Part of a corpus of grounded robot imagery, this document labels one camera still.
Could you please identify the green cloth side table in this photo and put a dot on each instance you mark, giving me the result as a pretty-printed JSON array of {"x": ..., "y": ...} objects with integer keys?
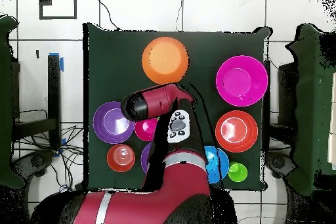
[
  {"x": 307, "y": 103},
  {"x": 5, "y": 142}
]

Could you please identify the black bench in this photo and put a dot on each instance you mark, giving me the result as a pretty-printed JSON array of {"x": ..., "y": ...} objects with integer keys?
[{"x": 53, "y": 90}]

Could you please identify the small red-orange bowl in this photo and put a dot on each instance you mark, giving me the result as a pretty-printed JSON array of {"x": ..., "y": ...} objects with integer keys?
[{"x": 120, "y": 158}]

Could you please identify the green cup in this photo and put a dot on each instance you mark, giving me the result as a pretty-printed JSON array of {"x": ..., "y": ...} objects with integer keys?
[{"x": 237, "y": 172}]

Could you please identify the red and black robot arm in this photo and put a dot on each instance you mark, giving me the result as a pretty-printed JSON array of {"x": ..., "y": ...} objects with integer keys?
[{"x": 157, "y": 203}]

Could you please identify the white box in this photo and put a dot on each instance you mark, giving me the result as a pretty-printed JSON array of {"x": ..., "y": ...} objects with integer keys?
[{"x": 332, "y": 142}]

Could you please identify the blue bowl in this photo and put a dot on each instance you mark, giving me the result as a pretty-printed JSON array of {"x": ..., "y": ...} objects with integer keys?
[{"x": 221, "y": 163}]

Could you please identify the purple bowl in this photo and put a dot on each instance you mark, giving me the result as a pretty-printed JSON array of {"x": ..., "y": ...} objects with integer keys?
[
  {"x": 110, "y": 126},
  {"x": 145, "y": 158}
]

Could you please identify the large red-orange bowl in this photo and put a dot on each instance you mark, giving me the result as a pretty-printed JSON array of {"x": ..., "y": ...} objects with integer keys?
[{"x": 249, "y": 132}]

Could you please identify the pink bowl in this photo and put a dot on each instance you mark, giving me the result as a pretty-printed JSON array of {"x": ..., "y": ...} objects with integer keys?
[{"x": 241, "y": 80}]

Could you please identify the blue tape strip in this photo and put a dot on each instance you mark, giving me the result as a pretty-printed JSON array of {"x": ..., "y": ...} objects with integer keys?
[{"x": 62, "y": 65}]

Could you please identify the dark green tablecloth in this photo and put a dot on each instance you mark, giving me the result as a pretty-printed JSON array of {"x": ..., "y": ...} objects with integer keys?
[{"x": 113, "y": 63}]

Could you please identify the small crimson bowl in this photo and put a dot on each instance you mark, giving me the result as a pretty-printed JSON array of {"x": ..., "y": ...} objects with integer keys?
[{"x": 145, "y": 129}]

